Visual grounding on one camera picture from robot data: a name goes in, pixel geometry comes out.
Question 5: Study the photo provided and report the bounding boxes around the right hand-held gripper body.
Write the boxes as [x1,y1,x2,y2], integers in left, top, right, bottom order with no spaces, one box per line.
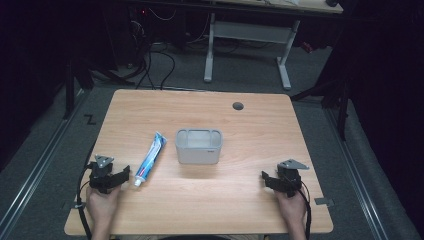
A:
[275,158,310,198]

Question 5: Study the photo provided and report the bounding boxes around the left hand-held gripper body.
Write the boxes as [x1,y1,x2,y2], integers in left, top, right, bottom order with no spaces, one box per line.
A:
[87,154,117,195]

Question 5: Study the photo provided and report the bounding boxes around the blue white toothpaste tube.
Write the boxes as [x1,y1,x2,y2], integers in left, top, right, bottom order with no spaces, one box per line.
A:
[133,131,168,187]

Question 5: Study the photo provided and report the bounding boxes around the grey plastic holder box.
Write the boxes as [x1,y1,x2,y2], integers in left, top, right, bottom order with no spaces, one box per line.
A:
[174,128,224,165]

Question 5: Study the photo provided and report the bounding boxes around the person's right hand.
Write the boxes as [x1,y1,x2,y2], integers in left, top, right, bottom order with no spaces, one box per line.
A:
[273,189,308,224]

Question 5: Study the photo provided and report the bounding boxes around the person's left hand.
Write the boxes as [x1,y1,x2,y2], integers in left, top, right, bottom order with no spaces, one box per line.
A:
[85,184,123,219]

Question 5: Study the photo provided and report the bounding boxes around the black metal stand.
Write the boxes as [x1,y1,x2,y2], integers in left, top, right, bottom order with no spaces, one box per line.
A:
[62,58,96,121]
[289,76,352,142]

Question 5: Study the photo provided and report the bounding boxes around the small red object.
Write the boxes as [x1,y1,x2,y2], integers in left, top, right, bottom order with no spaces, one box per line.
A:
[300,41,315,55]

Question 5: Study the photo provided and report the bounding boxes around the white-legged wooden desk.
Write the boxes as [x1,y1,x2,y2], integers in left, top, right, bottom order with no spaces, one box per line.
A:
[202,0,345,91]

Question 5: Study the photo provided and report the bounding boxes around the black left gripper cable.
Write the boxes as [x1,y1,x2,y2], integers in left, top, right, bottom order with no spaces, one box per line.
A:
[76,161,98,240]

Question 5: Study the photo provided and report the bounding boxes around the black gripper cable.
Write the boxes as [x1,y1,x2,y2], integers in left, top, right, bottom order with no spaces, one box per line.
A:
[76,161,98,240]
[297,186,313,240]

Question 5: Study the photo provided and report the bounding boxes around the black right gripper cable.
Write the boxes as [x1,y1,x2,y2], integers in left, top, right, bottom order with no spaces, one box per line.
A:
[297,186,313,240]

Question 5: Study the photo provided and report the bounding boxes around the metal floor rail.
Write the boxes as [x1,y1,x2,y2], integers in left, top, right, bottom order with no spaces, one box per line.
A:
[0,89,88,236]
[324,108,390,240]

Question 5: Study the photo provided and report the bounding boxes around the black floor cables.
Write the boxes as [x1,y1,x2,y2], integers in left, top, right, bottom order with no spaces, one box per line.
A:
[126,19,177,91]

